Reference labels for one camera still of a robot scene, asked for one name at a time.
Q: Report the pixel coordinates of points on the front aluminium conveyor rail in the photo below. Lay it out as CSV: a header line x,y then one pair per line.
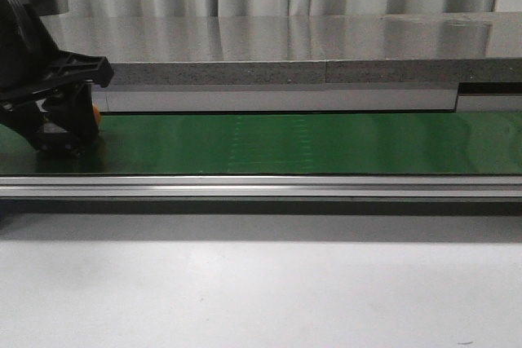
x,y
271,187

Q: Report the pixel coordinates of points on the rear grey conveyor guard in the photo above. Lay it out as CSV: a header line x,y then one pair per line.
x,y
323,97

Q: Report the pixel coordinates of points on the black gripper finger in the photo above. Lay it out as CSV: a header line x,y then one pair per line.
x,y
60,121

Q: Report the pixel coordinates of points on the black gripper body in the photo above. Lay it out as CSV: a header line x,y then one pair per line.
x,y
32,64

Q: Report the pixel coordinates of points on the yellow push button switch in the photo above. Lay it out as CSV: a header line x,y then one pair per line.
x,y
97,114

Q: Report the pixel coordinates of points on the green conveyor belt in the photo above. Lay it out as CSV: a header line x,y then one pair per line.
x,y
320,143

